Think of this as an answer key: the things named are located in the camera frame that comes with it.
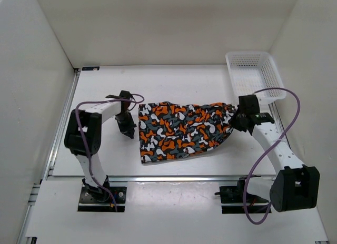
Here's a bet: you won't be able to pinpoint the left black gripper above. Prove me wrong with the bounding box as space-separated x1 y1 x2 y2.
115 111 136 138

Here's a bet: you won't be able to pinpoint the orange camouflage shorts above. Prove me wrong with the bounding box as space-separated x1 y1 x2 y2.
138 101 236 164

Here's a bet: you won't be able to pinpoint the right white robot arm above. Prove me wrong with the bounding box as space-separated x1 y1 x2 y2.
230 95 320 212

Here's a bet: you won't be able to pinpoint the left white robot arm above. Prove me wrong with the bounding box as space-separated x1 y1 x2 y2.
64 90 137 204

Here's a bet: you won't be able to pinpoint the white perforated plastic basket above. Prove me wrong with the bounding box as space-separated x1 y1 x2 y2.
225 51 286 105

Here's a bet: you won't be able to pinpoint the black label sticker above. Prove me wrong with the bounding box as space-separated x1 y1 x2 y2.
82 66 100 71

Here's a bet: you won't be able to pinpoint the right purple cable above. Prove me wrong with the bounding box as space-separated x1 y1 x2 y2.
243 88 302 225

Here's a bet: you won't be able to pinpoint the aluminium rail left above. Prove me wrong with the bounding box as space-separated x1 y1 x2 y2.
16 68 82 243

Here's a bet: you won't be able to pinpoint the aluminium rail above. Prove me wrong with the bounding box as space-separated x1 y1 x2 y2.
16 68 82 243
44 175 274 182

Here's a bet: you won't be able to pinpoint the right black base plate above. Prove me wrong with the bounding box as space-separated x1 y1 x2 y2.
214 178 269 214

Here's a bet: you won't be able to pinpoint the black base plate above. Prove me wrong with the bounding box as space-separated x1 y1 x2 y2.
214 178 269 214
77 185 127 212

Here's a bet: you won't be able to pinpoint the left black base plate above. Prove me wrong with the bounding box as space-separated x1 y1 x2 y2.
77 185 127 212

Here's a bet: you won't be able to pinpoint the aluminium rail front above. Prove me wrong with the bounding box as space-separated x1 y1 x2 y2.
44 175 274 182

